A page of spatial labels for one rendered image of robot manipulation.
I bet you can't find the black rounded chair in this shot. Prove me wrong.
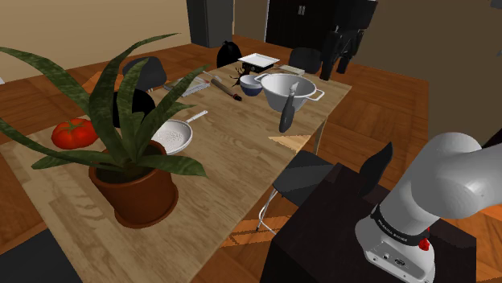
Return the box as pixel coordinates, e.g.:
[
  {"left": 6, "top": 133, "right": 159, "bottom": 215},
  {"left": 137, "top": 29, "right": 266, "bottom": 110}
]
[{"left": 216, "top": 40, "right": 243, "bottom": 69}]

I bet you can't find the pale flat book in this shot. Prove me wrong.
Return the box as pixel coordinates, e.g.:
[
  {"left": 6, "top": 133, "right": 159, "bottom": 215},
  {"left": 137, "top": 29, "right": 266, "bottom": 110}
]
[{"left": 278, "top": 64, "right": 307, "bottom": 76}]

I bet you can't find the dark chair with white legs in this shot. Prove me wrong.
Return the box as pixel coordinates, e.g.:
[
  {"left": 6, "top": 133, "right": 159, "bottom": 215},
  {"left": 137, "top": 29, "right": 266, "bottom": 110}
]
[{"left": 255, "top": 141, "right": 394, "bottom": 236}]

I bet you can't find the white colander with handles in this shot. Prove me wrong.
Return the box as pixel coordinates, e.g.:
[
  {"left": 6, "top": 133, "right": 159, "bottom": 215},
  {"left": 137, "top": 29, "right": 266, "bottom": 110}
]
[{"left": 254, "top": 72, "right": 326, "bottom": 114}]

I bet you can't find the black round object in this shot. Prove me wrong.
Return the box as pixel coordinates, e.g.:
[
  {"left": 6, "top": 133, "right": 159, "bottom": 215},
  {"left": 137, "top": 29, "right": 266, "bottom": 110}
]
[{"left": 112, "top": 88, "right": 158, "bottom": 129}]

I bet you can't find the white square plate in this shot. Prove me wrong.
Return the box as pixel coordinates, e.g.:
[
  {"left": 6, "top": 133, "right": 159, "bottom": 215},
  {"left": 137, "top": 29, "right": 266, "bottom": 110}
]
[{"left": 237, "top": 52, "right": 281, "bottom": 69}]

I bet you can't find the dark robot stand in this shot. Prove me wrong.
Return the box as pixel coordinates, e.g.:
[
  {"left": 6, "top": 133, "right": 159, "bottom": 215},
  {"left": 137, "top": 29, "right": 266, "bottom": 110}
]
[{"left": 259, "top": 162, "right": 478, "bottom": 283}]

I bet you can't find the white strainer with handle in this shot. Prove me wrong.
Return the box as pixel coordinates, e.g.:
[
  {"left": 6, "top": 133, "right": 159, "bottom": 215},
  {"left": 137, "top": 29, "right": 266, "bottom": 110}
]
[{"left": 150, "top": 109, "right": 209, "bottom": 156}]

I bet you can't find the dark cabinet with handles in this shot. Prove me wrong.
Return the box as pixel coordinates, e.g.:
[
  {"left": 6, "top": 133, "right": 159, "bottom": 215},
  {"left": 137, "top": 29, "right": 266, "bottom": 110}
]
[{"left": 265, "top": 0, "right": 378, "bottom": 53}]

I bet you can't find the grey tall cabinet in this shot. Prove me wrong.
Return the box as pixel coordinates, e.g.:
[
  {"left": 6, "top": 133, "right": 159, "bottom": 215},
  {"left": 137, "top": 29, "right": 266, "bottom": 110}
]
[{"left": 185, "top": 0, "right": 236, "bottom": 49}]

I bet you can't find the green plant in brown pot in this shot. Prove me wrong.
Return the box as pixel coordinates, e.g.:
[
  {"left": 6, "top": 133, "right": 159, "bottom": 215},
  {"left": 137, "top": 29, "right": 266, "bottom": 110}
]
[{"left": 0, "top": 33, "right": 209, "bottom": 230}]

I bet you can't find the dark grey chair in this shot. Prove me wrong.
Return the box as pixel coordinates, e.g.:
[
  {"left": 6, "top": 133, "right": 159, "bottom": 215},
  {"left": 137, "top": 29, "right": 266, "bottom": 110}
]
[
  {"left": 121, "top": 55, "right": 168, "bottom": 93},
  {"left": 288, "top": 47, "right": 324, "bottom": 75}
]

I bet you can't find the red tomato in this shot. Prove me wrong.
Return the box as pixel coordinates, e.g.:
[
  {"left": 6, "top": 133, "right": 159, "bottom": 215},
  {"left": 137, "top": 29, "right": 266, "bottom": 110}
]
[{"left": 51, "top": 117, "right": 100, "bottom": 150}]

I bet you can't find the blue and white bowl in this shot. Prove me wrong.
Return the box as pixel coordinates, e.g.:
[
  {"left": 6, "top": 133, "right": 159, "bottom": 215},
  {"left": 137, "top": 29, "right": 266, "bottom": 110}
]
[{"left": 239, "top": 73, "right": 264, "bottom": 97}]

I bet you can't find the wooden table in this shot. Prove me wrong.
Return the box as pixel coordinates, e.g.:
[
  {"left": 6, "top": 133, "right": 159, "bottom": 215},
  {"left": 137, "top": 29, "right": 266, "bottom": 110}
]
[{"left": 0, "top": 59, "right": 352, "bottom": 283}]

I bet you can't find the dark spindly figure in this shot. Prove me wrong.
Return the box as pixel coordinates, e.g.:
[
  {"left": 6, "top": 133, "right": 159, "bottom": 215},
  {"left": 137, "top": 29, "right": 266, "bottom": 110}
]
[{"left": 230, "top": 65, "right": 253, "bottom": 88}]

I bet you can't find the black box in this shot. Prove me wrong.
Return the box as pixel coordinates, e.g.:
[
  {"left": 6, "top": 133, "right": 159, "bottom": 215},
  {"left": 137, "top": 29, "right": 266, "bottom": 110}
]
[{"left": 242, "top": 61, "right": 273, "bottom": 74}]

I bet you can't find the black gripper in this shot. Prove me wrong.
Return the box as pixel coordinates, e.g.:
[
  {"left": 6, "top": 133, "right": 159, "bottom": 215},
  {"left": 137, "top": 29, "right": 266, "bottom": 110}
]
[{"left": 319, "top": 25, "right": 367, "bottom": 82}]

